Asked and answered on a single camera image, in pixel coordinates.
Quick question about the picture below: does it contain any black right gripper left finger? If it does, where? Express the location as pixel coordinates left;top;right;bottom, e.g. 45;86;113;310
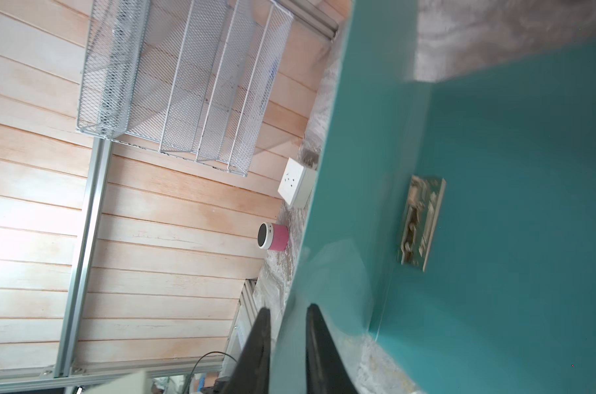
221;308;272;394

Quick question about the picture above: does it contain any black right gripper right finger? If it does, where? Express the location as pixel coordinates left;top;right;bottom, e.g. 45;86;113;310
306;304;358;394

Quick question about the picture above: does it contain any teal green folder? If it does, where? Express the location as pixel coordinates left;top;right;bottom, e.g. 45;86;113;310
270;1;596;393

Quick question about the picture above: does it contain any metal folder clip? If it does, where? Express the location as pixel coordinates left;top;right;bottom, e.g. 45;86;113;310
400;175;447;272

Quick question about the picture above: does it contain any white power socket box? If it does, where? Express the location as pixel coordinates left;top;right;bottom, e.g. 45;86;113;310
278;159;317;208

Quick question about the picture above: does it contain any white wire mesh shelf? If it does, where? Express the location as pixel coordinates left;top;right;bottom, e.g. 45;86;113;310
77;0;294;177

